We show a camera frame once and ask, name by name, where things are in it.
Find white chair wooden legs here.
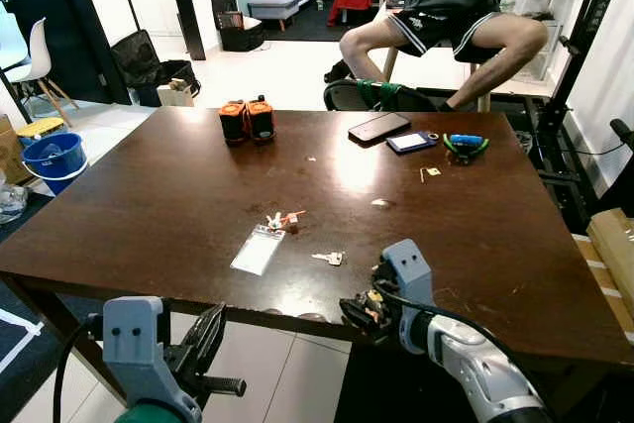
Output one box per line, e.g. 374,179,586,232
8,17,80,127

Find dark brown wooden table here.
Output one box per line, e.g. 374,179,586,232
0,106,634,423

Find grey upholstered bench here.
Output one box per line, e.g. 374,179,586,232
246,0,303,33

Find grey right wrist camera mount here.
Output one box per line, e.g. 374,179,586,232
380,238,435,310

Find plain flat cardboard package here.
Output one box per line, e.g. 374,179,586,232
586,207,634,340

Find brown cardboard box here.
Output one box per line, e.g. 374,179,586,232
0,114,28,184

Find white striped flat cardboard package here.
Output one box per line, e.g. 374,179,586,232
573,233,620,320

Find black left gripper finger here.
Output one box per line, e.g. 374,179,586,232
190,306,219,365
206,304,228,372

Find blue green handled pliers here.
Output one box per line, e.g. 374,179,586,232
442,132,492,165

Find orange black device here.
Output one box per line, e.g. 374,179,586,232
245,96,276,144
219,101,249,147

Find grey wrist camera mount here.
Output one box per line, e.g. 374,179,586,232
380,238,435,310
101,295,202,420

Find clear plastic pouch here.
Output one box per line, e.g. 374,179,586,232
230,227,287,276

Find black open suitcase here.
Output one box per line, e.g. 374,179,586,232
109,29,202,107

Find pale blue chair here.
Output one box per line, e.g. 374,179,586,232
0,2,29,97

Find small cardboard box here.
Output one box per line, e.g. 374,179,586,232
157,79,196,108

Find orange white keychain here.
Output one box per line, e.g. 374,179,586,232
260,209,308,236

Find dark blue door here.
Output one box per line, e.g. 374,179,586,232
0,0,132,107

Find black smartphone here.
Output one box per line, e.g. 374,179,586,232
348,112,412,145

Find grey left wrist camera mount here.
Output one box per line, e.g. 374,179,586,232
101,295,202,420

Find blue card holder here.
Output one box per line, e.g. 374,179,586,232
386,131,439,156

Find blue bucket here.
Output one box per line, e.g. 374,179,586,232
22,133,88,194

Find wooden stool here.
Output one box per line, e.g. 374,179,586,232
381,47,493,113

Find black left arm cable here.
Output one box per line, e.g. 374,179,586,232
52,314,105,423

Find black metal frame stand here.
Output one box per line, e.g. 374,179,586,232
530,0,634,236

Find black green wheeled device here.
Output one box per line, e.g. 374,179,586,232
323,76,439,113

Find clear plastic bag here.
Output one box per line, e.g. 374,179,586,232
0,180,28,224

